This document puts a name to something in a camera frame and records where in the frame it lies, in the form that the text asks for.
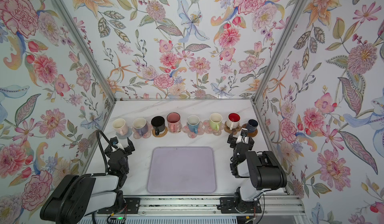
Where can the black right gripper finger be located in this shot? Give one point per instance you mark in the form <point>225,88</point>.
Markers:
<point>244,134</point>
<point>232,140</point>

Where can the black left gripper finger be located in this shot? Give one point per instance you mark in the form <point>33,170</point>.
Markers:
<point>113,142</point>
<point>130,147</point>

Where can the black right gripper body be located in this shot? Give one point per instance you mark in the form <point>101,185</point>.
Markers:
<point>235,162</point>

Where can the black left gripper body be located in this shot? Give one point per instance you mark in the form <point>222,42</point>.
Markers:
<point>126,166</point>

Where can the brown wooden round coaster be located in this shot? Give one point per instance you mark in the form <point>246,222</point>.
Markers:
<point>252,134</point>

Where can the dark navy small mug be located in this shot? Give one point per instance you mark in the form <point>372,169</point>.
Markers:
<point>252,125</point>

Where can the red inside white mug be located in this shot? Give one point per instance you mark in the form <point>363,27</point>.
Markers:
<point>233,121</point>

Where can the cream mug pink handle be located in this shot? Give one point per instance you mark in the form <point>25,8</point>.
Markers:
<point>120,126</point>

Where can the grey round coaster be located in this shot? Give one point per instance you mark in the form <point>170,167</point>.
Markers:
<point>127,135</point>

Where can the cream mug green handle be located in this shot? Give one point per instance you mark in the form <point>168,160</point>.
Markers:
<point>215,121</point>

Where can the cream mug purple handle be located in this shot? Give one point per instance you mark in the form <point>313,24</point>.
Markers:
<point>140,126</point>

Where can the woven tan round coaster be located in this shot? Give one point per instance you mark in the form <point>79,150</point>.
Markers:
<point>161,134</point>

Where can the black mug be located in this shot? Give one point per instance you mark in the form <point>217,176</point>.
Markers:
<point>158,124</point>

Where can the white mug blue handle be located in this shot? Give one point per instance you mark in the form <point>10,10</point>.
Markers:
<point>193,123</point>

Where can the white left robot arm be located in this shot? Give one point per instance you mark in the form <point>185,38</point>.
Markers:
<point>79,196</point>

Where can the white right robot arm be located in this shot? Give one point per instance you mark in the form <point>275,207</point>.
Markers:
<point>262,170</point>

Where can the cork paw coaster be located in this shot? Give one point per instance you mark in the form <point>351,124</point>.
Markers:
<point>232,131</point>

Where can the lilac tray mat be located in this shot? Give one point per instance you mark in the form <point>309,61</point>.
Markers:
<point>182,171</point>

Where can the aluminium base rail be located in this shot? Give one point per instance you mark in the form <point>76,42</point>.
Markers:
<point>206,209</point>

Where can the aluminium corner post right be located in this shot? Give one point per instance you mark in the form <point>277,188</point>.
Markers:
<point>281,45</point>

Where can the aluminium corner post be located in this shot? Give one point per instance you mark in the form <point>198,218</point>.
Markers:
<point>281,45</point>
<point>68,20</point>

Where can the aluminium corner post left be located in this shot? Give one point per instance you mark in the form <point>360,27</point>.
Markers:
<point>68,20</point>

